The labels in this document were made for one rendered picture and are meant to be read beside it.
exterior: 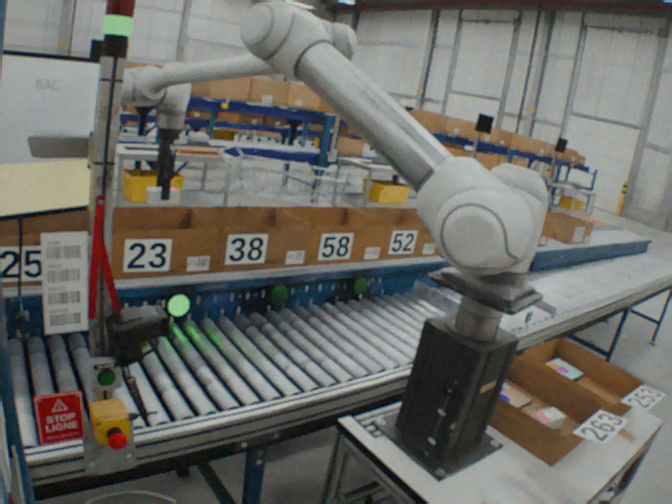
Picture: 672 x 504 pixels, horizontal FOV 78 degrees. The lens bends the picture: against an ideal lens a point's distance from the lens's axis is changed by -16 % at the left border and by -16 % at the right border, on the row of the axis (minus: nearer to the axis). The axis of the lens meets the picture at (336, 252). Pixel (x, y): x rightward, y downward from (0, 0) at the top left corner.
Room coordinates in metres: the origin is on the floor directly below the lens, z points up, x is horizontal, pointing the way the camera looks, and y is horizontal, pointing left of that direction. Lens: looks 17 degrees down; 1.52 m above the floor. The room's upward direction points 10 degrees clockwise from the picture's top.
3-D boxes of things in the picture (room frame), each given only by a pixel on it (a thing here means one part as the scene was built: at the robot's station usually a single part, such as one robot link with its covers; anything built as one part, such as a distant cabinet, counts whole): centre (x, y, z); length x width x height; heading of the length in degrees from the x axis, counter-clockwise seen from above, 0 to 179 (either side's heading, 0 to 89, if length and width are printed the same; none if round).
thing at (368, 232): (2.05, 0.04, 0.96); 0.39 x 0.29 x 0.17; 130
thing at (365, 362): (1.54, -0.05, 0.72); 0.52 x 0.05 x 0.05; 40
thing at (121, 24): (0.78, 0.43, 1.62); 0.05 x 0.05 x 0.06
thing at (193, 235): (1.55, 0.64, 0.96); 0.39 x 0.29 x 0.17; 130
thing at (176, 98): (1.49, 0.60, 1.51); 0.13 x 0.11 x 0.16; 152
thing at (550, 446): (1.18, -0.65, 0.80); 0.38 x 0.28 x 0.10; 40
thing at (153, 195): (1.50, 0.60, 1.14); 0.10 x 0.06 x 0.05; 130
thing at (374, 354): (1.58, -0.10, 0.72); 0.52 x 0.05 x 0.05; 40
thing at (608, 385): (1.37, -0.92, 0.80); 0.38 x 0.28 x 0.10; 37
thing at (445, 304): (1.94, -0.53, 0.76); 0.46 x 0.01 x 0.09; 40
